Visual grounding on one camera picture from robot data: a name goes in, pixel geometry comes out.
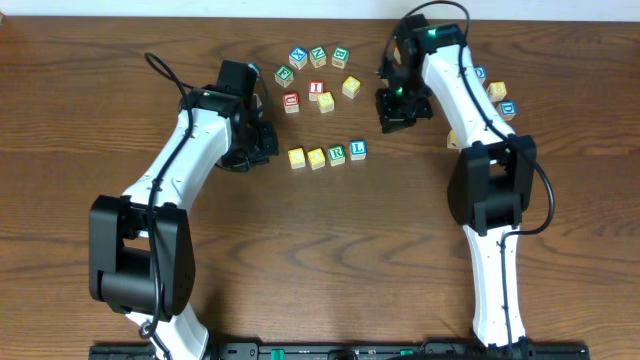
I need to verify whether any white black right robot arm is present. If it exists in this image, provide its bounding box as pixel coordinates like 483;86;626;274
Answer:
376;15;536;348

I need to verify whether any yellow 8 block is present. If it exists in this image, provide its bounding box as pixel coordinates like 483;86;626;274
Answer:
486;82;507;103

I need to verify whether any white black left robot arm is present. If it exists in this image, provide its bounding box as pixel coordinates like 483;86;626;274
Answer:
89;88;278;359

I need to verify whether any blue L block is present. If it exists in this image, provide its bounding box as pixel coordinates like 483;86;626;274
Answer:
349;140;368;161

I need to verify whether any blue d block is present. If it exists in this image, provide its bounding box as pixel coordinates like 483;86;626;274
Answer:
474;66;487;84
496;101;517;121

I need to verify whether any green N block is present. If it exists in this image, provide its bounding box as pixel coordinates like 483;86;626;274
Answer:
309;46;327;68

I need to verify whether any yellow C block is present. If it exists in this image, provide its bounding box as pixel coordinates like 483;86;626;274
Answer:
288;148;306;170

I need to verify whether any blue X block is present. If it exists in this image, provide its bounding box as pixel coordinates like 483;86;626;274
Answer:
289;46;308;70

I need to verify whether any red I block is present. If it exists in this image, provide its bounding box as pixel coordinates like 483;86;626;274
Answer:
309;81;324;102

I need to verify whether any yellow S block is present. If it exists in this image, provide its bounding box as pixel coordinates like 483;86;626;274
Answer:
316;92;335;114

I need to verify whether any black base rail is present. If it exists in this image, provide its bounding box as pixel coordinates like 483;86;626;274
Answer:
88;341;591;360

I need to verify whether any blue P block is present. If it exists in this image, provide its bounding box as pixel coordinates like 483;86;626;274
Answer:
249;63;261;76

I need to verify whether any yellow O block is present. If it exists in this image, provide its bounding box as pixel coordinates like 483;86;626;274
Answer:
342;76;361;99

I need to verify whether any green R block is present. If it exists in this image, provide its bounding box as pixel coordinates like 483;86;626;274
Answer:
327;145;346;166

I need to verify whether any yellow W block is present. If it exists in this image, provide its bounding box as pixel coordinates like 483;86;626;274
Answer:
447;130;458;150

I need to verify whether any green B block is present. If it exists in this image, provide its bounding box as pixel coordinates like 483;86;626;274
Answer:
331;46;350;69

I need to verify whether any red U block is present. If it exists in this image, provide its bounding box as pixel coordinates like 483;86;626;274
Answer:
282;92;300;114

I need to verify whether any blue D block lower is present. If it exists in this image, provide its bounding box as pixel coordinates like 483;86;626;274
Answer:
496;101;517;121

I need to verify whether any blue D block upper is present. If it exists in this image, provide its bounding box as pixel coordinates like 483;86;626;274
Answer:
474;66;487;84

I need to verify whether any green F block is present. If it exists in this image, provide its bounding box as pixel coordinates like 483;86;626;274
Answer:
274;65;294;88

